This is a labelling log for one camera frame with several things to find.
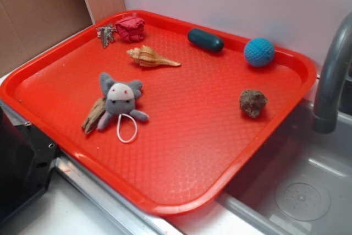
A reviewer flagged tan spiral sea shell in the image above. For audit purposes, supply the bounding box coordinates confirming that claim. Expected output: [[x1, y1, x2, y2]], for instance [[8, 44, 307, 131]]
[[126, 45, 181, 67]]

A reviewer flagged red plastic tray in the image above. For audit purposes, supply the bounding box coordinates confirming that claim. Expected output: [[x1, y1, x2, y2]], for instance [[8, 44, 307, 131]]
[[1, 10, 316, 216]]

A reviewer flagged grey plush mouse toy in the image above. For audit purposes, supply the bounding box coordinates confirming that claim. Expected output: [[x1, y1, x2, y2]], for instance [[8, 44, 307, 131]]
[[97, 73, 149, 144]]

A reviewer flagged dark teal capsule object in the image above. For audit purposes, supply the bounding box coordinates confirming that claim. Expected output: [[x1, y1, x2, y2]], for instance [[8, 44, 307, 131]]
[[188, 28, 224, 52]]

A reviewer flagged brown rough rock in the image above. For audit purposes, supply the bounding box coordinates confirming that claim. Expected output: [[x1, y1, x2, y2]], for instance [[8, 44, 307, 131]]
[[239, 90, 268, 118]]

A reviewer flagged crumpled red cloth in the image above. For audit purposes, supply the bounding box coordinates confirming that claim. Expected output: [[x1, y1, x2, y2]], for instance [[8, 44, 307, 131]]
[[114, 16, 146, 42]]

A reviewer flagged brown driftwood piece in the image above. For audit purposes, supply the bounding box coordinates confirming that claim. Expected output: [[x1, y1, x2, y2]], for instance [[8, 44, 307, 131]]
[[81, 97, 106, 135]]

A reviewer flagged blue textured ball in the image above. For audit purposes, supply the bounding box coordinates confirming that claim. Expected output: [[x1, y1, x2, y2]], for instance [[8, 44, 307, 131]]
[[244, 37, 275, 67]]

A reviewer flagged grey plastic sink basin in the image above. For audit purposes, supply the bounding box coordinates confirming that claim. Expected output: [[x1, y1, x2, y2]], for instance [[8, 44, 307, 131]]
[[167, 75, 352, 235]]

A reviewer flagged grey toy faucet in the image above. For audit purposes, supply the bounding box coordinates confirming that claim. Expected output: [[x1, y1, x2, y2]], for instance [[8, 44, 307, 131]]
[[311, 14, 351, 134]]

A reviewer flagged brown cardboard panel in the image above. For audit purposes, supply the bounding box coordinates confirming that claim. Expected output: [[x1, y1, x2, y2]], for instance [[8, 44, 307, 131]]
[[1, 0, 92, 76]]

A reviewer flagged metal counter edge rail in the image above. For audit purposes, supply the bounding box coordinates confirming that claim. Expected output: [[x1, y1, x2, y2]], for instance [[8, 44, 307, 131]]
[[0, 100, 177, 235]]

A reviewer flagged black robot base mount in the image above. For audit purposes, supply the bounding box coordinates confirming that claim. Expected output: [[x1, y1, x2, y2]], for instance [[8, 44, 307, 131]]
[[1, 110, 59, 225]]

